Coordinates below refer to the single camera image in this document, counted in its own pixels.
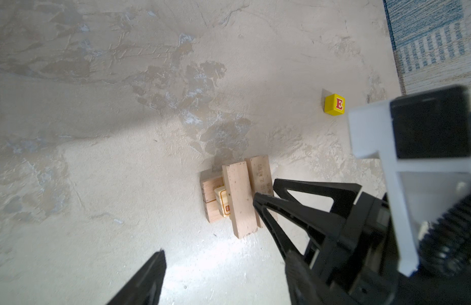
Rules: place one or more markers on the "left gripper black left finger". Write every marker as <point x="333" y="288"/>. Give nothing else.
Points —
<point x="146" y="285"/>

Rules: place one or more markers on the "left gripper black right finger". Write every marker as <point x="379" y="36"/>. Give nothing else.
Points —
<point x="305" y="287"/>

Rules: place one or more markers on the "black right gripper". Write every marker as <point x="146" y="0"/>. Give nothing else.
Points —
<point x="352" y="253"/>

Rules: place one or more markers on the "plain wood block front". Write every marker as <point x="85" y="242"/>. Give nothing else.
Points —
<point x="239" y="192"/>

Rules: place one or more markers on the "plain wood block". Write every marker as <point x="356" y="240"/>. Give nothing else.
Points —
<point x="239" y="192"/>
<point x="209" y="181"/>

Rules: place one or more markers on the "yellow letter E cube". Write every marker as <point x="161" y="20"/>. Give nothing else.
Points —
<point x="334" y="105"/>

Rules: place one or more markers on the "cow picture wood block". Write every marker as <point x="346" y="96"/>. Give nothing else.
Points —
<point x="222" y="200"/>

